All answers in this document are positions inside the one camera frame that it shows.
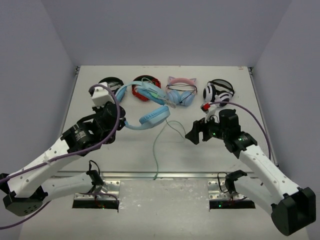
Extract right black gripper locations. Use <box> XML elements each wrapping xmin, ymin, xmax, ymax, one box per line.
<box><xmin>185</xmin><ymin>111</ymin><xmax>228</xmax><ymax>145</ymax></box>

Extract large light blue headphones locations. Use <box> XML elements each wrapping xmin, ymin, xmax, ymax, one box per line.
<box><xmin>115</xmin><ymin>81</ymin><xmax>176</xmax><ymax>131</ymax></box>

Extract green headphone cable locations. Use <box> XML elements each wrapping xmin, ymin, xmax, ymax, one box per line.
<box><xmin>141</xmin><ymin>77</ymin><xmax>188</xmax><ymax>181</ymax></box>

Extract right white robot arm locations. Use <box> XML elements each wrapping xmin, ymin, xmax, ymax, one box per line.
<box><xmin>185</xmin><ymin>103</ymin><xmax>317</xmax><ymax>236</ymax></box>

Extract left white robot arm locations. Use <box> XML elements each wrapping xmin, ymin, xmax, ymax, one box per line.
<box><xmin>0</xmin><ymin>101</ymin><xmax>126</xmax><ymax>217</ymax></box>

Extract pink cat ear headphones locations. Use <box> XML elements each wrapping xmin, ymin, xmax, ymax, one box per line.
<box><xmin>166</xmin><ymin>76</ymin><xmax>198</xmax><ymax>107</ymax></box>

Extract black white striped headphones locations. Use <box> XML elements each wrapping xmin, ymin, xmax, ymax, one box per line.
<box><xmin>202</xmin><ymin>78</ymin><xmax>235</xmax><ymax>108</ymax></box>

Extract red headphones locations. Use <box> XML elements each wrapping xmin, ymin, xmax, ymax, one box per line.
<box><xmin>131</xmin><ymin>75</ymin><xmax>162</xmax><ymax>102</ymax></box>

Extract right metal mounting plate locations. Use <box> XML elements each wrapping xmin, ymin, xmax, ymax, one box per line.
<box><xmin>207</xmin><ymin>180</ymin><xmax>250</xmax><ymax>201</ymax></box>

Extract metal mounting plate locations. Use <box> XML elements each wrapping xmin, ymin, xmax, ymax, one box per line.
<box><xmin>207</xmin><ymin>180</ymin><xmax>250</xmax><ymax>201</ymax></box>
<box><xmin>73</xmin><ymin>179</ymin><xmax>121</xmax><ymax>201</ymax></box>

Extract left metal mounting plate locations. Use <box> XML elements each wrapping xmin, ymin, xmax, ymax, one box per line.
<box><xmin>73</xmin><ymin>179</ymin><xmax>121</xmax><ymax>201</ymax></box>

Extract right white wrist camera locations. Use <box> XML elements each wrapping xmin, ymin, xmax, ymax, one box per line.
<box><xmin>200</xmin><ymin>102</ymin><xmax>218</xmax><ymax>123</ymax></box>

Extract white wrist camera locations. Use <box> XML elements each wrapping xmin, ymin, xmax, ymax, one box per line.
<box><xmin>89</xmin><ymin>86</ymin><xmax>115</xmax><ymax>108</ymax></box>
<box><xmin>200</xmin><ymin>102</ymin><xmax>218</xmax><ymax>123</ymax></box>

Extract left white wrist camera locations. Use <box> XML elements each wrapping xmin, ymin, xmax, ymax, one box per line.
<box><xmin>89</xmin><ymin>86</ymin><xmax>115</xmax><ymax>108</ymax></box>

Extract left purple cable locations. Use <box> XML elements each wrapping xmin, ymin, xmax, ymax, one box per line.
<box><xmin>0</xmin><ymin>84</ymin><xmax>121</xmax><ymax>230</ymax></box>

